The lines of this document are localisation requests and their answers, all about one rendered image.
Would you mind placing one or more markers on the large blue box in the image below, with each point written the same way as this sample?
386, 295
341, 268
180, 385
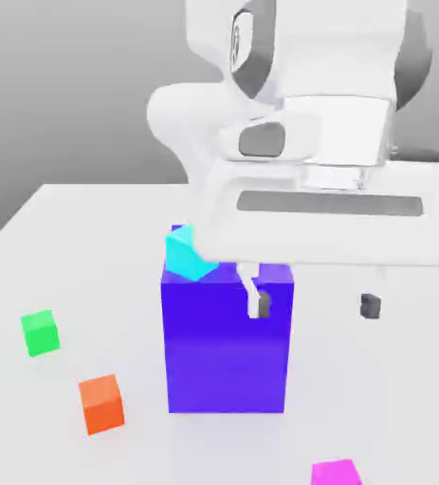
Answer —
223, 348

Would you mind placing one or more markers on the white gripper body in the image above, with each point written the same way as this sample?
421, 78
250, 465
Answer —
329, 238

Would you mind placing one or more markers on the small orange cube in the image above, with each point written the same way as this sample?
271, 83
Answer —
102, 405

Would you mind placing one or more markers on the small cyan cube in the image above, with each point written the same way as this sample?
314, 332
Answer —
185, 254

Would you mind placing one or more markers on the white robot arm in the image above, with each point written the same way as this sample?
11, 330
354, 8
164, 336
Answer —
329, 57

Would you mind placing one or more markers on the small green cube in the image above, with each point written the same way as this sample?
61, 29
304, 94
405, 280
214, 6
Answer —
40, 333

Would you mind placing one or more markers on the small magenta cube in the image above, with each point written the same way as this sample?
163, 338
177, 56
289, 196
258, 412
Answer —
334, 473

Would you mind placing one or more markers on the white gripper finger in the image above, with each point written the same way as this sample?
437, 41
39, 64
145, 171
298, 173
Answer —
256, 303
370, 306

